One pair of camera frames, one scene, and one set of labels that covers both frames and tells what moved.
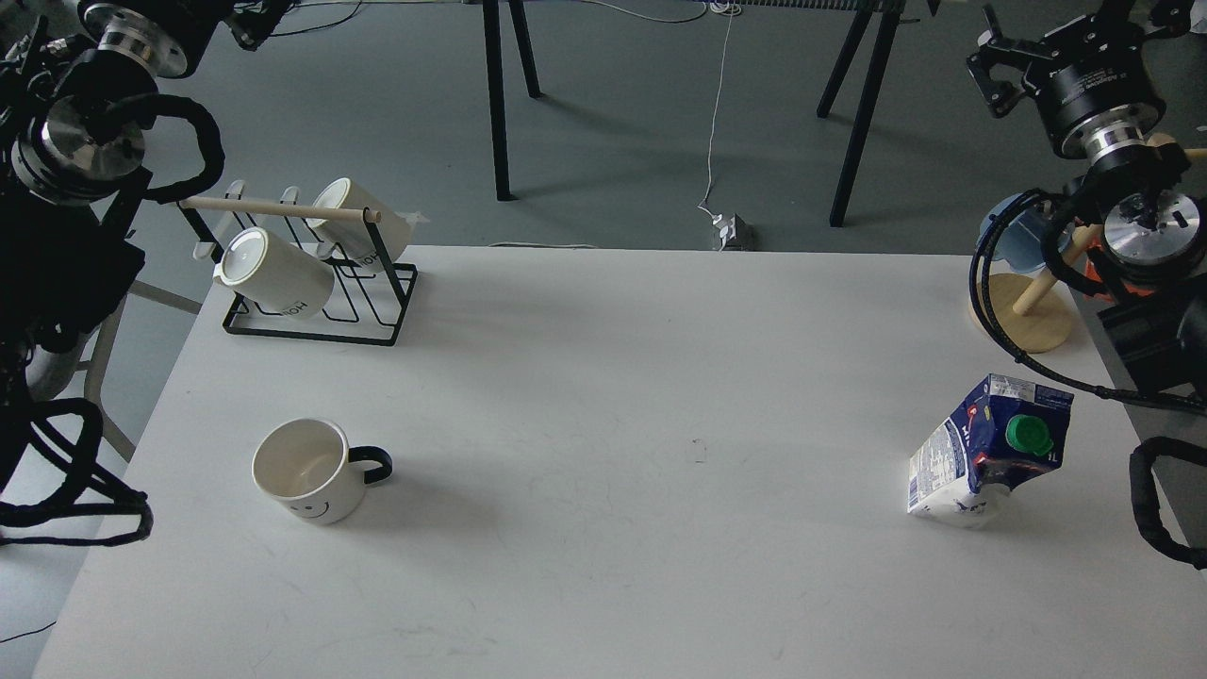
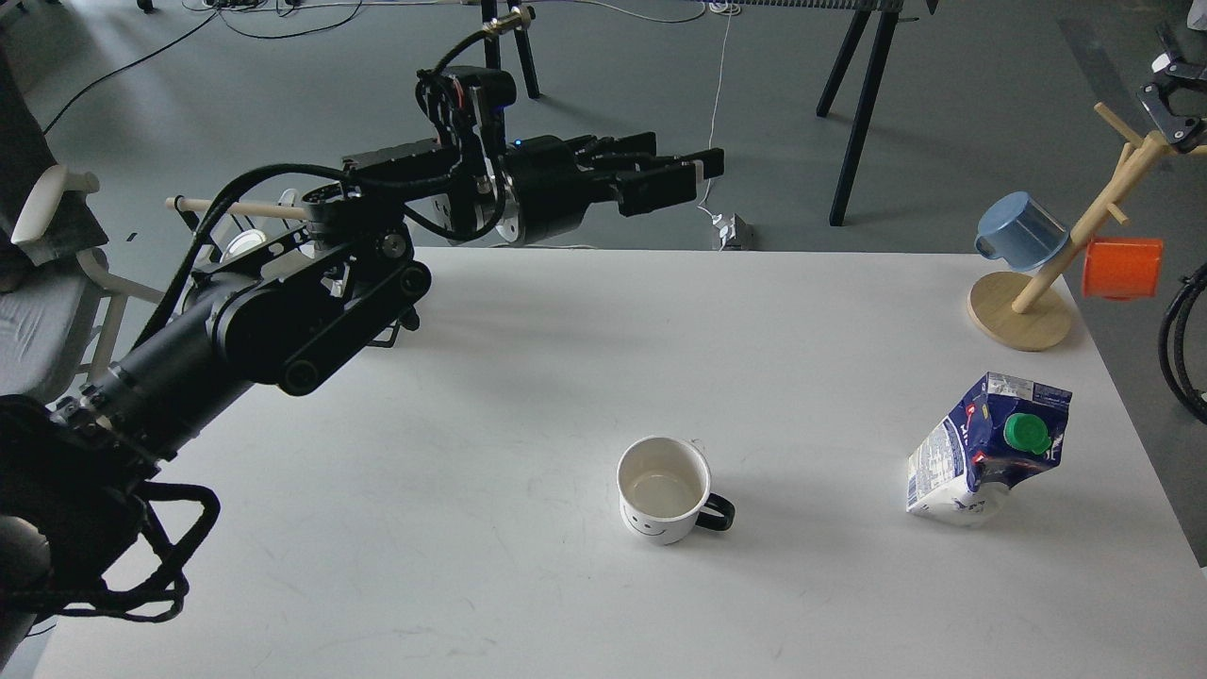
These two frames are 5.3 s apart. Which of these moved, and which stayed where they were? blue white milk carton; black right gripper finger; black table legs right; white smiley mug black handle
Moved: white smiley mug black handle; black right gripper finger
Stayed: black table legs right; blue white milk carton
